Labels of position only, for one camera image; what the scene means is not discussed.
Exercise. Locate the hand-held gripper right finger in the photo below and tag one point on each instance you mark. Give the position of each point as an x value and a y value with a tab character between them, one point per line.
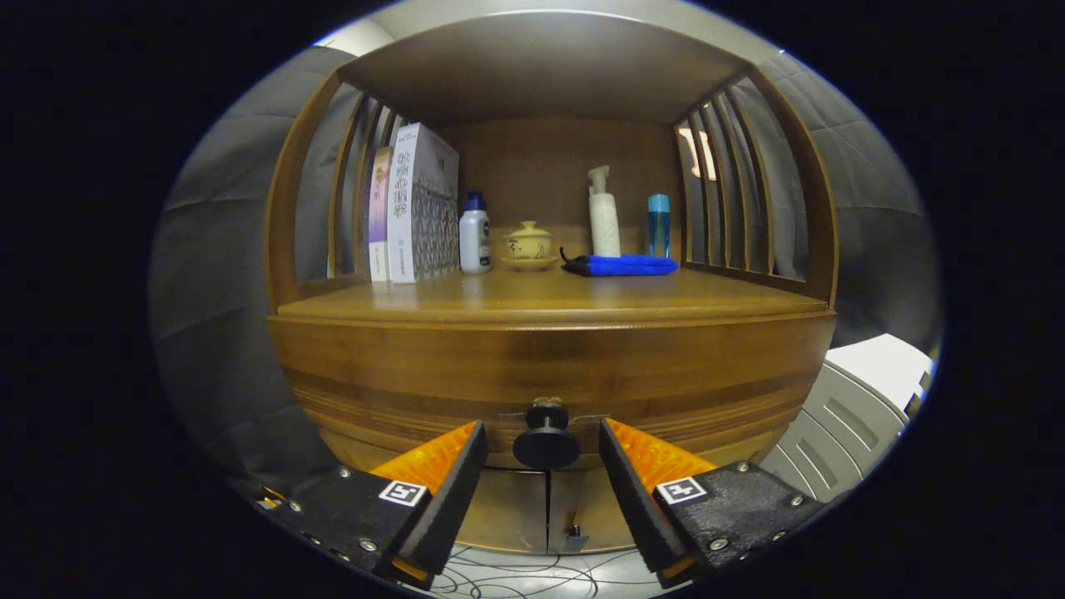
641	499

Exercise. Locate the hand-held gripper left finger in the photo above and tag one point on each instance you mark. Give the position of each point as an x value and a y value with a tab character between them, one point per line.
449	499

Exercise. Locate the black drawer knob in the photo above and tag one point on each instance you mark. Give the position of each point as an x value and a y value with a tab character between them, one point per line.
547	445

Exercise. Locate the wooden drawer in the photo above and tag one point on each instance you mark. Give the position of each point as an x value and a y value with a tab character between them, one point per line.
416	366

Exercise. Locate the wooden cabinet door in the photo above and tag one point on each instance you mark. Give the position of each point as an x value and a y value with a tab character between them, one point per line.
507	507
582	507

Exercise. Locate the black cabinet door latch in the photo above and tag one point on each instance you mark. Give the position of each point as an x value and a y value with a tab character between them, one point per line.
574	539

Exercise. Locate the wooden countertop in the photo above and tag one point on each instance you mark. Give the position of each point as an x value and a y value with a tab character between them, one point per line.
541	295

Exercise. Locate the wooden cabinet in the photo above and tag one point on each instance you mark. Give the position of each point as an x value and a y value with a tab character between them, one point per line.
541	75

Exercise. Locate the white plastic box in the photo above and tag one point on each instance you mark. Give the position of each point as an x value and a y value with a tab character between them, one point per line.
840	416

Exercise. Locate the folded blue cloth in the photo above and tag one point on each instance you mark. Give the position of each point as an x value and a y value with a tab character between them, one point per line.
624	265

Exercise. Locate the white bottle with blue cap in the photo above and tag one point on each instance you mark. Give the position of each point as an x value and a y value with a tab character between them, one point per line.
474	241

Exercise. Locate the yellow lidded teacup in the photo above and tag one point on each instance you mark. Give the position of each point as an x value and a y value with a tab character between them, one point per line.
528	245

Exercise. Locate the clear blue bottle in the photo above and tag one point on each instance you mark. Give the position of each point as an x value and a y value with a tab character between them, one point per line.
659	229

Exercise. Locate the white pump bottle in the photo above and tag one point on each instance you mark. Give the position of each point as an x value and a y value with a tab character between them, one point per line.
605	225

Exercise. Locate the thin purple book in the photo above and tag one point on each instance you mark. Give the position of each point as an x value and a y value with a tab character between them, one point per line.
380	216

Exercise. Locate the thick white book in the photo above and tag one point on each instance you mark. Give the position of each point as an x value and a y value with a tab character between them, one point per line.
416	208

